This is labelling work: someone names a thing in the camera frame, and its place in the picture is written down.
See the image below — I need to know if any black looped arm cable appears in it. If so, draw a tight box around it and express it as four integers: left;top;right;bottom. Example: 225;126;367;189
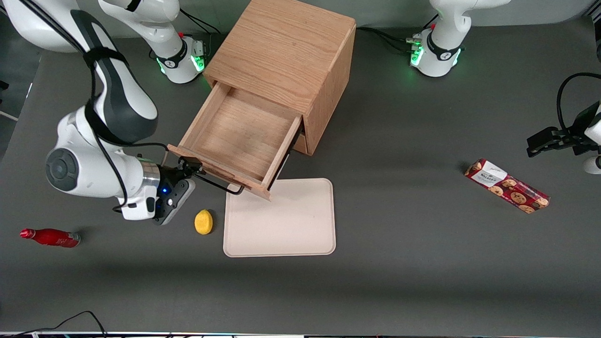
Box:
556;72;601;138

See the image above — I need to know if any beige plastic tray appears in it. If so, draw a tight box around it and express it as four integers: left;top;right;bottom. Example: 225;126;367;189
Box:
223;178;337;258

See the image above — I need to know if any red cookie box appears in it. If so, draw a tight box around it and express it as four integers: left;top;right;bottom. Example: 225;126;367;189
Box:
464;159;550;215

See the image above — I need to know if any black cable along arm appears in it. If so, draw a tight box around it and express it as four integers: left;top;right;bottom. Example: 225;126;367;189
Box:
16;0;170;213

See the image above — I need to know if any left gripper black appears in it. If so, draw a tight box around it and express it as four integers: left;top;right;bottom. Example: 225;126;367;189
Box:
526;104;596;158

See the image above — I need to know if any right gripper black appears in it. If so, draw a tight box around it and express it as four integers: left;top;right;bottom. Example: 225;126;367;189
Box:
159;157;206;189

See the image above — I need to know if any red bottle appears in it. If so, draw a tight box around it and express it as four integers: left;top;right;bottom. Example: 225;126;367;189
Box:
20;228;81;248

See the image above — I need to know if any black arm base cable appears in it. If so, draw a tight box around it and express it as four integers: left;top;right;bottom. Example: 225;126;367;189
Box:
180;8;221;35
355;15;439;55

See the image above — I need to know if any yellow lemon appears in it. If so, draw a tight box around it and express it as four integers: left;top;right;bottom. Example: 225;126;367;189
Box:
194;209;214;235

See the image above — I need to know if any wooden drawer cabinet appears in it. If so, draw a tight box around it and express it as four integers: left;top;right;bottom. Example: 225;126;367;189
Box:
203;0;356;156

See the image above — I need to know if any thin black floor cable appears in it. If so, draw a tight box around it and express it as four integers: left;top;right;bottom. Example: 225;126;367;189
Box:
14;310;108;338

